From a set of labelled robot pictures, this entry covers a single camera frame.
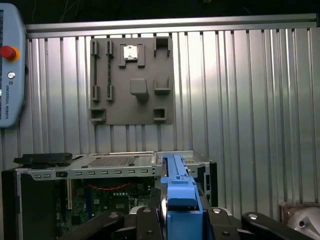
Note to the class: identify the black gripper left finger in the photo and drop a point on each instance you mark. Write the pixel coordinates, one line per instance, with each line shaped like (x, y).
(150, 225)

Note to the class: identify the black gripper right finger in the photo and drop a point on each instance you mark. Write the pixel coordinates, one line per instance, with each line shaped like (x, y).
(222, 225)

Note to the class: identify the silver CPU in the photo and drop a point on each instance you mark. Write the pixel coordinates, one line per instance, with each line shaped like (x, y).
(130, 52)

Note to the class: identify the pale blue teach pendant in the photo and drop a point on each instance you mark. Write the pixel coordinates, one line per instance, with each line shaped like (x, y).
(12, 100)

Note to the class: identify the green motherboard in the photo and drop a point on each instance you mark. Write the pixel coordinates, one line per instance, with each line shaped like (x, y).
(100, 200)

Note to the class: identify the black open PC case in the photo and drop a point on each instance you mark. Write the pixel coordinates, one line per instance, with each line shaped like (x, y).
(37, 200)

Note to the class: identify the grey parts rack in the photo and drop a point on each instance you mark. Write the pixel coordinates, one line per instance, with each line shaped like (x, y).
(125, 110)

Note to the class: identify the brown square base plate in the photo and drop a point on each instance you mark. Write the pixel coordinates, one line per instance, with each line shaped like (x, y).
(283, 210)

